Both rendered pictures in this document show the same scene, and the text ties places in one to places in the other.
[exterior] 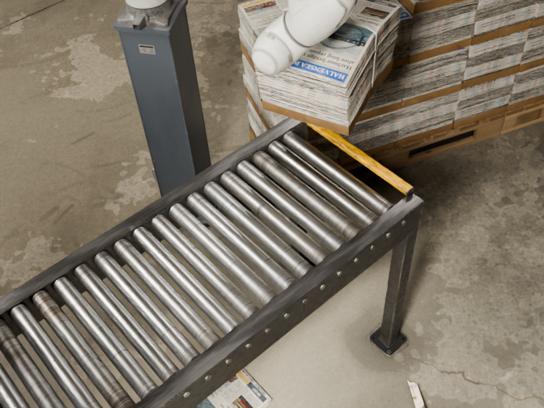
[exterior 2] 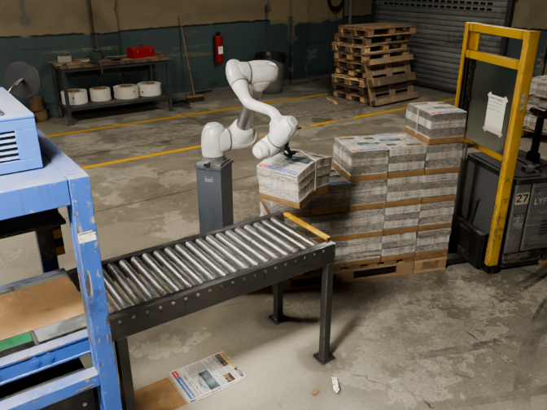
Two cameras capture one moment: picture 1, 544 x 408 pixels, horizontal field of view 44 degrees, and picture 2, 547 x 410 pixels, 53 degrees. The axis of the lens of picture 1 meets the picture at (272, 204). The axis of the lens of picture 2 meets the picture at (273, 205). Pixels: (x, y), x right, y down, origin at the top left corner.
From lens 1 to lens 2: 152 cm
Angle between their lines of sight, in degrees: 26
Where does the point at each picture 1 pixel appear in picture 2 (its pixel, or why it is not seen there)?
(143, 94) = (203, 206)
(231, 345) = (224, 279)
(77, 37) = (170, 211)
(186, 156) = not seen: hidden behind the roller
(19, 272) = not seen: hidden behind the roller
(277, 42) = (263, 143)
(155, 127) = (206, 228)
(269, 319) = (245, 272)
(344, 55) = (298, 166)
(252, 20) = not seen: hidden behind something
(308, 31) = (276, 137)
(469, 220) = (386, 309)
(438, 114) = (369, 249)
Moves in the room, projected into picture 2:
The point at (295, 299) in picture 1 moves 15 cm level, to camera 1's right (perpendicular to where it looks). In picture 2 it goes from (260, 268) to (289, 268)
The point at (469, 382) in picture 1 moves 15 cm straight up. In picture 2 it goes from (369, 381) to (370, 360)
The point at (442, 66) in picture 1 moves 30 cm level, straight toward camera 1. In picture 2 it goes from (369, 216) to (359, 233)
